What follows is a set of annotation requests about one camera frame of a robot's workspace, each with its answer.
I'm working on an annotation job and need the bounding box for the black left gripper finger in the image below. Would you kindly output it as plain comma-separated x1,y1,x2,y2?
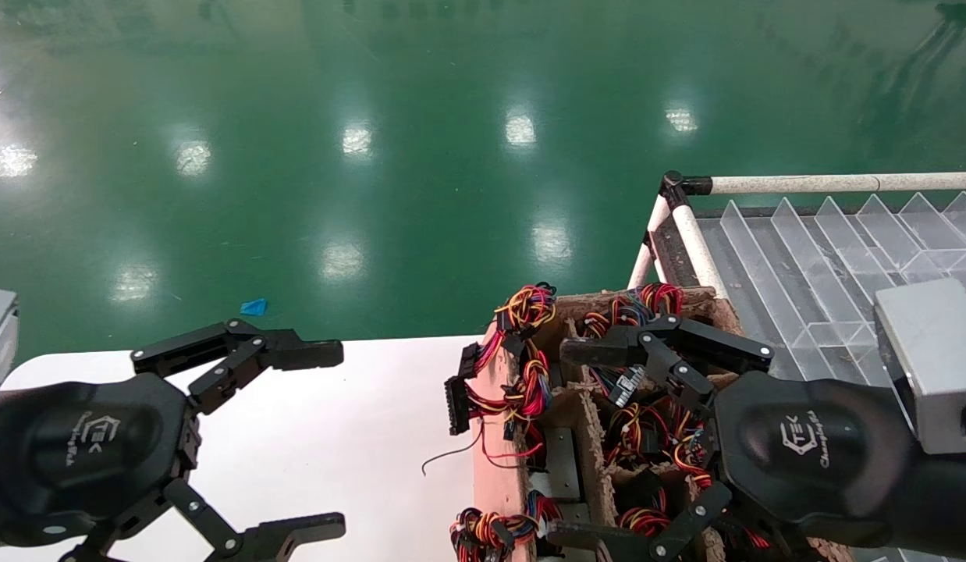
58,478,348,562

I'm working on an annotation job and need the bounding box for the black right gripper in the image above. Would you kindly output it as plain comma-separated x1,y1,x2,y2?
545,315,922,562

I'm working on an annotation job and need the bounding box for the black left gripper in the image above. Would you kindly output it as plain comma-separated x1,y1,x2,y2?
0,318,346,549

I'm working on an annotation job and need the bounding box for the grey power supply with cables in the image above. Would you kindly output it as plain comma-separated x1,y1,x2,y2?
458,283,559,379

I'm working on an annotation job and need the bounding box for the brown cardboard divider box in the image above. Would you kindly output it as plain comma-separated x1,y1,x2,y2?
471,285,854,562

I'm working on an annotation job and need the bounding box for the clear plastic divider tray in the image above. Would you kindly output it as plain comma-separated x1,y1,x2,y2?
698,191,966,562

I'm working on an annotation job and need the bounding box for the red yellow wire bundle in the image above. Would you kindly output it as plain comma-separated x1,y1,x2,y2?
617,506,675,541
606,400,673,463
637,283,684,318

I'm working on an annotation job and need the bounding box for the multicolour wire bundle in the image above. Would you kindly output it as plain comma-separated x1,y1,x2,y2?
670,406,714,491
449,492,566,562

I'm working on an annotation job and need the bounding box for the wire bundle with labelled connector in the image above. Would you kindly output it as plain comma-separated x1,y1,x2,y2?
583,301,649,408

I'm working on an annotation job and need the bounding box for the wire bundle with long connector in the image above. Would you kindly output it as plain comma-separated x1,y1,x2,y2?
421,351,556,477

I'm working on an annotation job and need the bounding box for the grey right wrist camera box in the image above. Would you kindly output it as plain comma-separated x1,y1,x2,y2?
873,277,966,456

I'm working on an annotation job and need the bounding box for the white pipe rack frame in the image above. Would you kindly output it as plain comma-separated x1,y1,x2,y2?
627,170,966,293

